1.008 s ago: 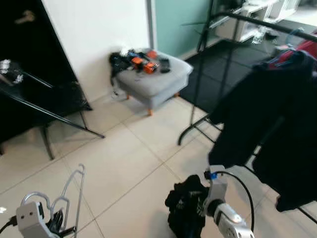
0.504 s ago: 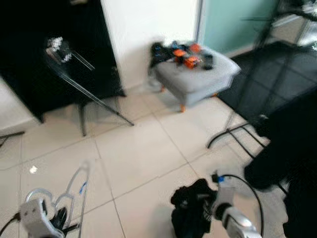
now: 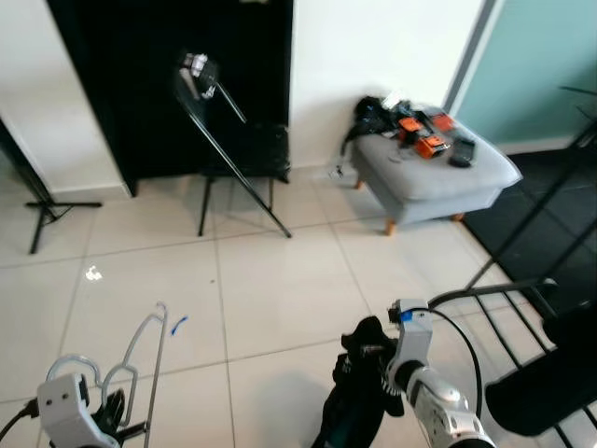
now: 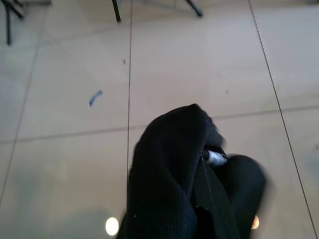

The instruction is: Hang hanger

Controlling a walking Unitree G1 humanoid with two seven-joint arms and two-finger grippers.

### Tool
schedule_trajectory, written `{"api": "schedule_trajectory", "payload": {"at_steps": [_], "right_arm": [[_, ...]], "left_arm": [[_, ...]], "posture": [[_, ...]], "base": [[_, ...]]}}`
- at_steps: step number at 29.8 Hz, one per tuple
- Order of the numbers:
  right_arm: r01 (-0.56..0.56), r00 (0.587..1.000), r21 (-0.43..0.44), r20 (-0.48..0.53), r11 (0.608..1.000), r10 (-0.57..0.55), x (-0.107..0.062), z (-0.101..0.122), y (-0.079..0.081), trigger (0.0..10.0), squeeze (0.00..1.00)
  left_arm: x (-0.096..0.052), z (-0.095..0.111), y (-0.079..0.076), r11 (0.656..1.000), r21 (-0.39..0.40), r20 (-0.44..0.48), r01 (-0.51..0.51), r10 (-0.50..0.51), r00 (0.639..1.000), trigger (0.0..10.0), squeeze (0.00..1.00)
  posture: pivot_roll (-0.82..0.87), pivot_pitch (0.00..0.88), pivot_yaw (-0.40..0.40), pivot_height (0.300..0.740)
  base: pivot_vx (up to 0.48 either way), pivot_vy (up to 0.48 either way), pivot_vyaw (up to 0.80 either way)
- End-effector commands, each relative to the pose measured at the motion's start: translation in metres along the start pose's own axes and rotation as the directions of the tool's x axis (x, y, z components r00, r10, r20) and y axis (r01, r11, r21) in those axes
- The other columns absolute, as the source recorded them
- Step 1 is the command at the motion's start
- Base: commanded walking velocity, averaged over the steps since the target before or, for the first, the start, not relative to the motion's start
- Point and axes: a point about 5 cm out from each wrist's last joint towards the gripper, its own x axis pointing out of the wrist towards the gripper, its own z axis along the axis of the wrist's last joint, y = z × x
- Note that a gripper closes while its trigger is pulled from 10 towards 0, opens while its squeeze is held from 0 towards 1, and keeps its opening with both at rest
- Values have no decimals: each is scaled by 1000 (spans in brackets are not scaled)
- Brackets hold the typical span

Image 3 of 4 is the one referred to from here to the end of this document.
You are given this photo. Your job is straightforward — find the black Petronas print shirt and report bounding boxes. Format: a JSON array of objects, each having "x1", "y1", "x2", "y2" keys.
[{"x1": 312, "y1": 315, "x2": 404, "y2": 448}]

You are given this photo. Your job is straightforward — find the grey translucent plastic hanger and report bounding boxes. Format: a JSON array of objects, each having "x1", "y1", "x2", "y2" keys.
[{"x1": 45, "y1": 301, "x2": 171, "y2": 448}]

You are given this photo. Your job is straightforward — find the black metal clothes rack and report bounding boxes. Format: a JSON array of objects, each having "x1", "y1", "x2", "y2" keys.
[{"x1": 427, "y1": 84, "x2": 597, "y2": 448}]

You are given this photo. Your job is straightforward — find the grey upholstered ottoman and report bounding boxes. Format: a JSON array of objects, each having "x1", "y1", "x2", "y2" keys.
[{"x1": 350, "y1": 101, "x2": 523, "y2": 236}]

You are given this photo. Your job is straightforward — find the black light stand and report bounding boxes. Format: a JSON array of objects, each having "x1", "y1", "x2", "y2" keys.
[{"x1": 0, "y1": 117, "x2": 104, "y2": 255}]

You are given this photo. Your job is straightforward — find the orange black device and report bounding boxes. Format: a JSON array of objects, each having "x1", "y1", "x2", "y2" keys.
[
  {"x1": 414, "y1": 133, "x2": 448, "y2": 159},
  {"x1": 397, "y1": 116, "x2": 423, "y2": 144}
]

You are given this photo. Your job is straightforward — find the flat red orange case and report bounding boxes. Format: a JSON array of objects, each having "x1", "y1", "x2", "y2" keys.
[{"x1": 430, "y1": 113, "x2": 457, "y2": 133}]

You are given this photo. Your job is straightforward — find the black floor mat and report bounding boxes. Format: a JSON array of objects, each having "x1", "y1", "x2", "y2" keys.
[{"x1": 462, "y1": 140, "x2": 597, "y2": 323}]

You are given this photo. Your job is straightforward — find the black backdrop panel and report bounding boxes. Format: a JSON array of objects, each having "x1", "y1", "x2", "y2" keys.
[{"x1": 47, "y1": 0, "x2": 296, "y2": 197}]

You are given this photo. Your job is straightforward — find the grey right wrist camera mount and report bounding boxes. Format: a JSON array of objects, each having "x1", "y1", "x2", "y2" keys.
[{"x1": 387, "y1": 299, "x2": 436, "y2": 393}]

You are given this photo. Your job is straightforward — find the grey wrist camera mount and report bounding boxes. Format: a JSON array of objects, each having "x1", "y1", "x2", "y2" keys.
[
  {"x1": 387, "y1": 299, "x2": 436, "y2": 393},
  {"x1": 37, "y1": 371, "x2": 108, "y2": 448}
]

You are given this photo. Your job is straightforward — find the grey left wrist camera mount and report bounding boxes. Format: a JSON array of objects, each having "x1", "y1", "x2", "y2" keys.
[{"x1": 37, "y1": 371, "x2": 108, "y2": 448}]

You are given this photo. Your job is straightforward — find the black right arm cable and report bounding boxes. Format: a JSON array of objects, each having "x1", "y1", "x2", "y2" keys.
[{"x1": 410, "y1": 305, "x2": 486, "y2": 421}]

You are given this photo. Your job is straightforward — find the black tripod with camera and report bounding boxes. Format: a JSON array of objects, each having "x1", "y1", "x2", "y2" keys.
[{"x1": 173, "y1": 51, "x2": 293, "y2": 239}]

